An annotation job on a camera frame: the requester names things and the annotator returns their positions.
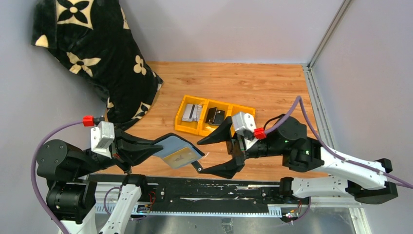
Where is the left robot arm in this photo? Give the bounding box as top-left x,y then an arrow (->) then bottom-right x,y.
31,127 -> 164,234

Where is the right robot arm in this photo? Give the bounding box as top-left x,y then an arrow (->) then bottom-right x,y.
193,112 -> 398,205

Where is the black cards stack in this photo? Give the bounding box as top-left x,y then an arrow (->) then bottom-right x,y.
205,107 -> 225,126

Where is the silver cards stack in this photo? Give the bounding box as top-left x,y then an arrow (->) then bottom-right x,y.
182,104 -> 203,122

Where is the right yellow bin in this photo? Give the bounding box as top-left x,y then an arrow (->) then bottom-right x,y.
230,104 -> 256,134

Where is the left yellow bin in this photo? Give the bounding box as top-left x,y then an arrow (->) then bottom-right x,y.
174,95 -> 207,135

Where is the black floral blanket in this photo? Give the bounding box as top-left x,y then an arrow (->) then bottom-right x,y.
31,0 -> 164,130

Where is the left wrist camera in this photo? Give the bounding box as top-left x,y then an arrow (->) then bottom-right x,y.
90,121 -> 115,158

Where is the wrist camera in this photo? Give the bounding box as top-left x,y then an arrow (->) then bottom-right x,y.
90,121 -> 115,158
231,112 -> 257,141

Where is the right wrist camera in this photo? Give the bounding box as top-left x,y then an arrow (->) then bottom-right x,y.
231,112 -> 257,141

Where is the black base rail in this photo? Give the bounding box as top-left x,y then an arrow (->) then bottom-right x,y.
90,175 -> 310,215

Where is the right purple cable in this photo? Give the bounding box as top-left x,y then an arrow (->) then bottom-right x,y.
254,96 -> 413,223

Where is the purple cable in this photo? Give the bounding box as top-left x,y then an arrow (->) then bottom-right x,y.
30,116 -> 95,234
254,96 -> 413,223

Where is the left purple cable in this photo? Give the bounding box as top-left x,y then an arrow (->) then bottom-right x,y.
30,116 -> 95,234

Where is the aluminium frame post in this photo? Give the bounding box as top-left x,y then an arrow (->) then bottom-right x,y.
307,0 -> 353,70

